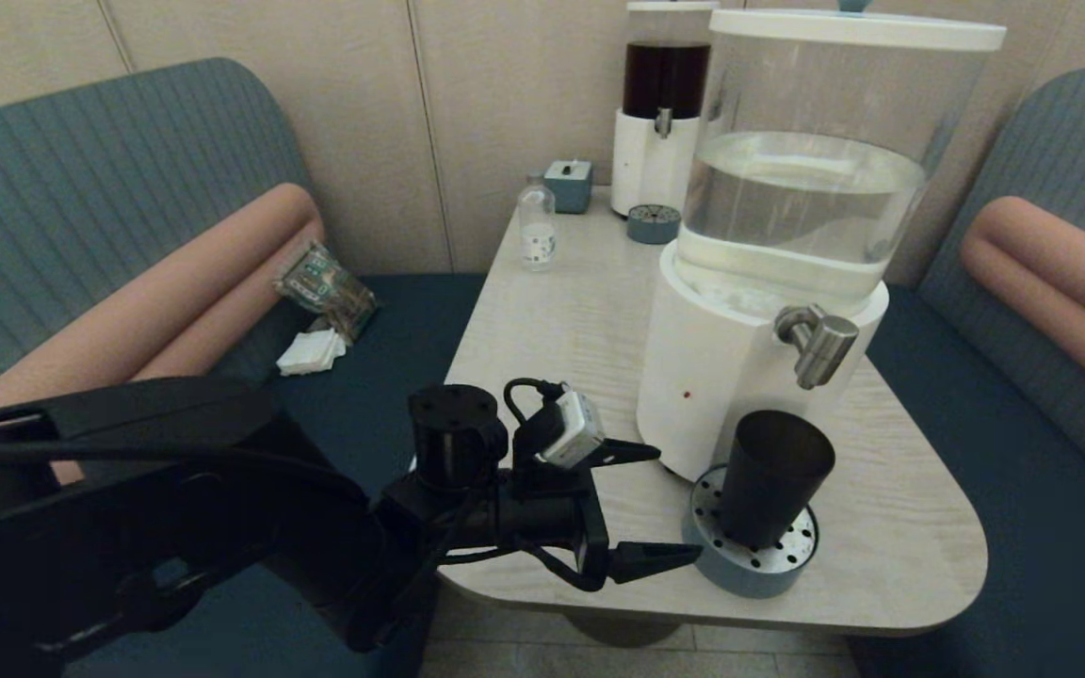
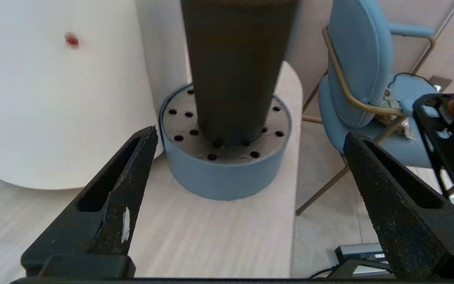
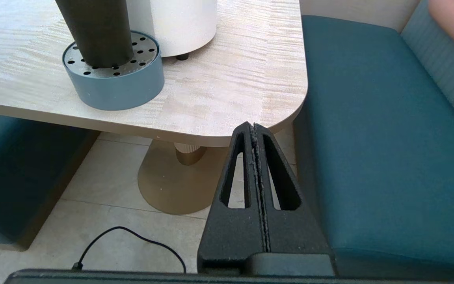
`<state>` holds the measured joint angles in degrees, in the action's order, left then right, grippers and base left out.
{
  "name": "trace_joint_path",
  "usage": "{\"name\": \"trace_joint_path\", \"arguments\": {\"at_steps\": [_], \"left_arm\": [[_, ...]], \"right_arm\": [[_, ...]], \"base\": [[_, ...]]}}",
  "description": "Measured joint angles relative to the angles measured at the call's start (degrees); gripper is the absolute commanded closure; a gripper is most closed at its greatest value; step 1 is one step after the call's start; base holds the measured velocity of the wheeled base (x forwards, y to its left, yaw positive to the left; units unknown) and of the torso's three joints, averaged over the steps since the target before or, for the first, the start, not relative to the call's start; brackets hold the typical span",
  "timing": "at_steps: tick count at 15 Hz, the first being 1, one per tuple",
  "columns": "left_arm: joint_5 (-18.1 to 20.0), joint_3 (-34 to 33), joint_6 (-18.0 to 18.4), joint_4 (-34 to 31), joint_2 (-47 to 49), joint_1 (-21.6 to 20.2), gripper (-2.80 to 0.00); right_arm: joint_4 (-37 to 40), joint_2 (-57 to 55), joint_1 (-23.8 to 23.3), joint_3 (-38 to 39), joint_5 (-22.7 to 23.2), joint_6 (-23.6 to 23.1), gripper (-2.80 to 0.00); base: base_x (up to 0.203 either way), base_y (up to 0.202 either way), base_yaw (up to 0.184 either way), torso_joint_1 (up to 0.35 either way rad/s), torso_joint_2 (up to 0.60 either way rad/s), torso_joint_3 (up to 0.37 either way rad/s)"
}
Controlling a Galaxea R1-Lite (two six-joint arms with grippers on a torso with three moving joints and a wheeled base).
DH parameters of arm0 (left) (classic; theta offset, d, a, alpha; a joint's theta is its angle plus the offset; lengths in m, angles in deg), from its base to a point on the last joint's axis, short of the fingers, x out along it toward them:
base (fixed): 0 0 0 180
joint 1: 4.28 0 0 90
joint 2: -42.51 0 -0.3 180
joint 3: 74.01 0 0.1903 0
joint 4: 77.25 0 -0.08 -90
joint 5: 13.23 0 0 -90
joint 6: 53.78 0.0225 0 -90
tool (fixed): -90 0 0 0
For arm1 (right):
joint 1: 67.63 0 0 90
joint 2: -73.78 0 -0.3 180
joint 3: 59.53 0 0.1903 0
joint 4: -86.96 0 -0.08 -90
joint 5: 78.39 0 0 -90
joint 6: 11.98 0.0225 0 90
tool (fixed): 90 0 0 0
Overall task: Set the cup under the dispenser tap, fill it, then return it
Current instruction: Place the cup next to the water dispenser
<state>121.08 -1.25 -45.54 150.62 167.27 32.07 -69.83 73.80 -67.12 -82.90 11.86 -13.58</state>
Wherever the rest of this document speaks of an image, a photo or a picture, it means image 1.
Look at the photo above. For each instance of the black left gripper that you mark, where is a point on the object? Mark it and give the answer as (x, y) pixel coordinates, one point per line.
(552, 513)

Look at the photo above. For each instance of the black plastic cup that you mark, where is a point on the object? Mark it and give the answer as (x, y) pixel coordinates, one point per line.
(773, 480)

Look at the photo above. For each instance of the silver metal dispenser tap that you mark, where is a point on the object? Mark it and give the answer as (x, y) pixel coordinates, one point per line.
(820, 347)
(663, 122)

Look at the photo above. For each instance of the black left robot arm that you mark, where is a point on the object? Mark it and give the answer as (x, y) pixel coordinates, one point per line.
(175, 508)

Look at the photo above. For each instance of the blue drip tray metal grate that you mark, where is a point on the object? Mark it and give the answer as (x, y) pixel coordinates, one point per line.
(654, 224)
(740, 573)

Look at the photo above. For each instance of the clear water dispenser white base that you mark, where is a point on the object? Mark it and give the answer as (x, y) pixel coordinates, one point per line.
(721, 358)

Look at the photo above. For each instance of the small clear plastic bottle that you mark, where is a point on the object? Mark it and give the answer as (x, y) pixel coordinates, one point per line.
(537, 233)

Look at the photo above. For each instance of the small blue box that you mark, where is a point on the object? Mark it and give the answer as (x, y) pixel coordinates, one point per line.
(569, 186)

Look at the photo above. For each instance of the dark drink dispenser white base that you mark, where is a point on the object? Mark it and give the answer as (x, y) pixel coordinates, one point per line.
(651, 169)

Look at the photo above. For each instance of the white paper napkins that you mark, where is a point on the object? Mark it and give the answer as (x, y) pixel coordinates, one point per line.
(312, 351)

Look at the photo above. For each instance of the clear green snack packet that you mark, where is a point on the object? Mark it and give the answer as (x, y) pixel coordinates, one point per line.
(321, 281)

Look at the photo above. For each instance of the teal upholstered bench seat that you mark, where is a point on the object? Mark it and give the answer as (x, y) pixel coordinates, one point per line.
(81, 188)
(1051, 141)

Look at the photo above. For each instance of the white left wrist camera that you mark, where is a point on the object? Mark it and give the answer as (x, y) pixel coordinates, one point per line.
(573, 428)

